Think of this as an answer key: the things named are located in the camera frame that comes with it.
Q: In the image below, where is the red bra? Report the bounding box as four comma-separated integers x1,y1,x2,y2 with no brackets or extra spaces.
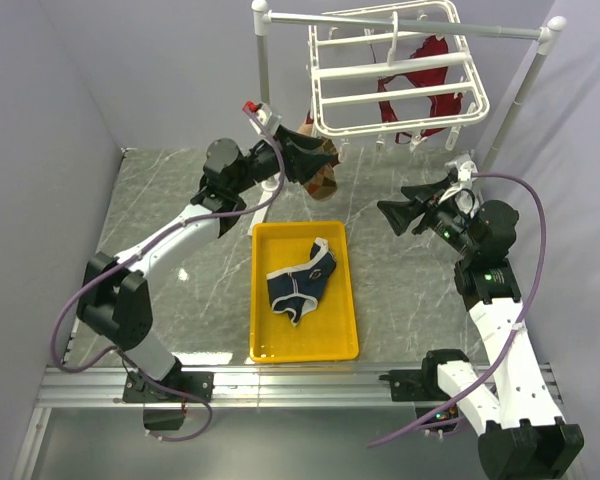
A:
376,35,463,123

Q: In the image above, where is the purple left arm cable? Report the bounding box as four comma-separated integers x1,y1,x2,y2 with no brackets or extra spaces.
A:
49,112,287,442

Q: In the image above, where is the white clothes rack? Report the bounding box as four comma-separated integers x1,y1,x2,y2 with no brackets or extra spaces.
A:
249,0,567,236

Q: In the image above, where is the argyle patterned sock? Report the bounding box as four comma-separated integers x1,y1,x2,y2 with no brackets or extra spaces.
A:
302,138,339,201

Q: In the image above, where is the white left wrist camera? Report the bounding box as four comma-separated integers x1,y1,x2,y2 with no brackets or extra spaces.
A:
243,101,281,137

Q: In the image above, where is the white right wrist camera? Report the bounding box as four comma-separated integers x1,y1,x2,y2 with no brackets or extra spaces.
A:
438,153,479,218

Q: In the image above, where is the yellow plastic tray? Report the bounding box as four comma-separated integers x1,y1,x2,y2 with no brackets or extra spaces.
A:
249,221,360,363

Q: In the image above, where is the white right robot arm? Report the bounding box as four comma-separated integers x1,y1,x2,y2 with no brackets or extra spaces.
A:
369,176,584,479

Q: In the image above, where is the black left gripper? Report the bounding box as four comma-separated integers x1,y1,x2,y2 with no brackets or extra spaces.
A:
232,125,335,196

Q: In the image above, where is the white clip drying hanger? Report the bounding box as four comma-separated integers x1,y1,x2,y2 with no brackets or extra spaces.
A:
307,1,490,150

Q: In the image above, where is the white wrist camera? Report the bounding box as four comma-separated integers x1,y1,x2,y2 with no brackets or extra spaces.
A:
438,153,479,218
243,101,281,137

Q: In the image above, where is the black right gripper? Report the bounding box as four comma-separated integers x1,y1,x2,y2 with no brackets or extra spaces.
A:
376,178,479,259

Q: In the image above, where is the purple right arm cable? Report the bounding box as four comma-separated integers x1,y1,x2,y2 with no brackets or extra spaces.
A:
367,172,547,449

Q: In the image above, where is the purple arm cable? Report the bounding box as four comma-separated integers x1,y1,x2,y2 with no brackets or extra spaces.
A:
367,172,547,449
49,112,287,442

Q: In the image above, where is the aluminium mounting rail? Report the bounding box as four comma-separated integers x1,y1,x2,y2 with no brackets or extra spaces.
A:
34,363,409,410

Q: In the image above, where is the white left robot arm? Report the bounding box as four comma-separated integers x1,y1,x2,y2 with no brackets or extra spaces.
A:
77,127,338,402

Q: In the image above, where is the navy blue underwear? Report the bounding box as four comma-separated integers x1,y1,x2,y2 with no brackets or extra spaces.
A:
266,237,337,326

